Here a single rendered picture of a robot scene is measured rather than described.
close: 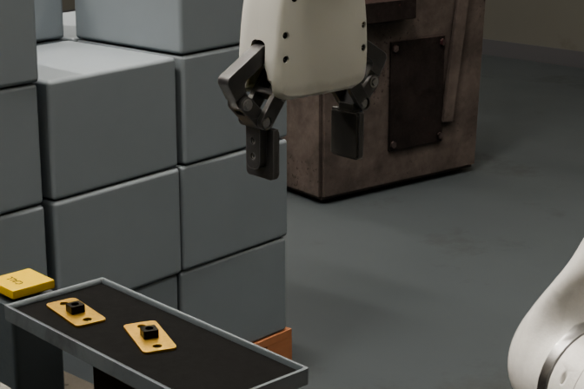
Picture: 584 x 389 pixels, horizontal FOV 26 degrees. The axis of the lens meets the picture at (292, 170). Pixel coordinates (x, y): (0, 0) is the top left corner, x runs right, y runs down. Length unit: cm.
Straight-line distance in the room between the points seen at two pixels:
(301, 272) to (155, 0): 181
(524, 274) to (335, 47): 410
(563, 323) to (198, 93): 233
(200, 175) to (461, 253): 192
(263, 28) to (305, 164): 493
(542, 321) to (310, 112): 453
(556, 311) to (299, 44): 46
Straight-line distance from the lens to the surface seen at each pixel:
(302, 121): 584
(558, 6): 943
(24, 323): 148
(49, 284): 159
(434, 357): 425
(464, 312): 464
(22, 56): 310
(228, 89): 94
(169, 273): 356
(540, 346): 129
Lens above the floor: 170
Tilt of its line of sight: 15 degrees down
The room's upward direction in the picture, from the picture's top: straight up
